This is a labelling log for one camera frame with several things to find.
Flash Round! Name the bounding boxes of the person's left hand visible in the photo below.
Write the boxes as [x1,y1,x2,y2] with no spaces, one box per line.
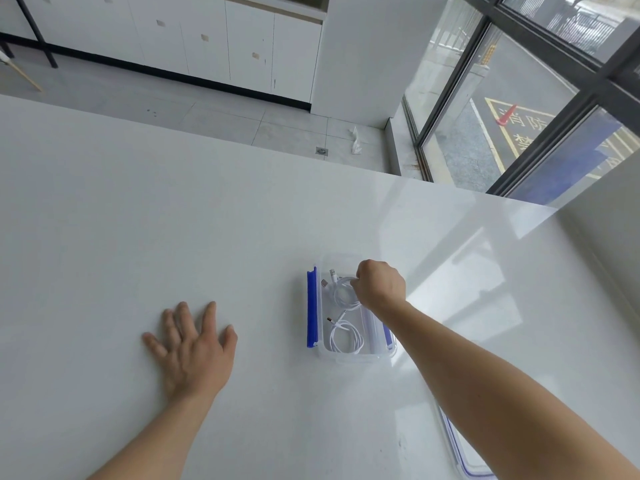
[141,301,239,403]

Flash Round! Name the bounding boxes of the person's right hand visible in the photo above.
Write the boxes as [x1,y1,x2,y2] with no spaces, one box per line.
[353,259,407,313]

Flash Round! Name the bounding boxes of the clear container with blue clips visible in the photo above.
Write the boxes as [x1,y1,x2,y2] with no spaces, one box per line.
[305,252,399,368]

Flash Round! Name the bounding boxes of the clear container lid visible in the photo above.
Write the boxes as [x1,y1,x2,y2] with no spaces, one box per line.
[435,404,493,480]

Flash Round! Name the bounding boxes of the person's left forearm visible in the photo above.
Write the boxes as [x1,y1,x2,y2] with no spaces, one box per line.
[87,392,221,480]

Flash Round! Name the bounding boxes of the person's right forearm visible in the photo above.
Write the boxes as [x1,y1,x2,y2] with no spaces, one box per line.
[375,297,640,480]

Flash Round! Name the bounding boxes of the white kitchen cabinet counter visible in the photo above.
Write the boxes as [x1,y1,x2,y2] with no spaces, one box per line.
[0,0,331,113]

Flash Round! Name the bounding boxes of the white plastic chair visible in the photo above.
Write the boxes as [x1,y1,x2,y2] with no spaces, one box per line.
[0,49,43,93]

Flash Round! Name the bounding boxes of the beige table black legs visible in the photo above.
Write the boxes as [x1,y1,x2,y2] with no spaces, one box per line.
[0,0,59,69]

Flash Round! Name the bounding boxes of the dark window frame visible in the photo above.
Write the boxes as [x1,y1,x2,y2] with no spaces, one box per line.
[402,0,640,197]

